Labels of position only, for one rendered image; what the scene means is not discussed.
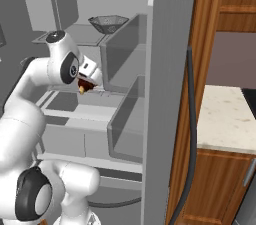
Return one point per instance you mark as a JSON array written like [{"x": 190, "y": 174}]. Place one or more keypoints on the grey fridge drawer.
[{"x": 76, "y": 140}]

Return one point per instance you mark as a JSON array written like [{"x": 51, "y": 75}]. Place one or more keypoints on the black hob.
[{"x": 250, "y": 100}]

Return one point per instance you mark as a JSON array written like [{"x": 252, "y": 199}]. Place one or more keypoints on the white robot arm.
[{"x": 20, "y": 125}]

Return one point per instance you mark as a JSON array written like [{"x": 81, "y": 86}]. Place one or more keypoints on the wooden base cupboard door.
[{"x": 216, "y": 189}]

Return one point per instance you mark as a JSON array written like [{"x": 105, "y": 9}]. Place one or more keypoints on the grey fridge door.
[{"x": 168, "y": 35}]

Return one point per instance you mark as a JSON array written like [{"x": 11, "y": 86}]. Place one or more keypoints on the grey fridge shelf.
[
  {"x": 85, "y": 35},
  {"x": 83, "y": 104}
]

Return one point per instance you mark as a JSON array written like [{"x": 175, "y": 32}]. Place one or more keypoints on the grey fridge door bin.
[
  {"x": 128, "y": 125},
  {"x": 125, "y": 52}
]

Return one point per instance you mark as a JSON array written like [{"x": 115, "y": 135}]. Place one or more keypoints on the brown steak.
[{"x": 85, "y": 85}]

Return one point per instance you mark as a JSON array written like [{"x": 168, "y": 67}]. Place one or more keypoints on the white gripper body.
[{"x": 95, "y": 74}]

